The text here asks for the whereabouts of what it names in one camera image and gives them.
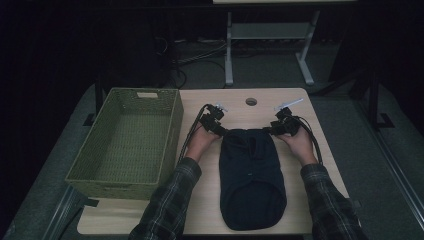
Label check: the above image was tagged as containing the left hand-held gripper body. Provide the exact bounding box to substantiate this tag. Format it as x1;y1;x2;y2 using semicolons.
199;102;230;136

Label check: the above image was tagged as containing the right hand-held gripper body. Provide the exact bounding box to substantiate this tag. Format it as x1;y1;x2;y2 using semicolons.
269;97;306;137

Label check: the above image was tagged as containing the black garment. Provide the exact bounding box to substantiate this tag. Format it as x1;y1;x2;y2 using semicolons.
218;127;288;232

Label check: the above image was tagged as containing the green woven basket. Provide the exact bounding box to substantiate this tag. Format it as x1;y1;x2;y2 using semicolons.
64;87;185;201

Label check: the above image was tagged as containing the person's left hand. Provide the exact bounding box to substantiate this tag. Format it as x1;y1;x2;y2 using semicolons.
184;122;222;164

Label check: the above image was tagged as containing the person's right hand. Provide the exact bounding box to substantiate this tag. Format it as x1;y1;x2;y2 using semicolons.
277;125;319;167

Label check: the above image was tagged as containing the black metal stand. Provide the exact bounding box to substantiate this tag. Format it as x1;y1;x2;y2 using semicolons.
365;64;396;132
82;74;105;128

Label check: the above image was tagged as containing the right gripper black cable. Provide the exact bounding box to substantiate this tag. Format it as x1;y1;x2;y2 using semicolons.
292;114;324;166

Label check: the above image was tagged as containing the bundle of floor cables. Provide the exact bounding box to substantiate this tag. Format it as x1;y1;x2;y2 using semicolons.
154;35;232;90

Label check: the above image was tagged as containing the white metal table frame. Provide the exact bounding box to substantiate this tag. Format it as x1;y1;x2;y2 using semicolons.
213;0;358;87

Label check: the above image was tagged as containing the metal floor rail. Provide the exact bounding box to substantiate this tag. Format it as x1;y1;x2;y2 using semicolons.
353;99;424;222
41;184;86;240

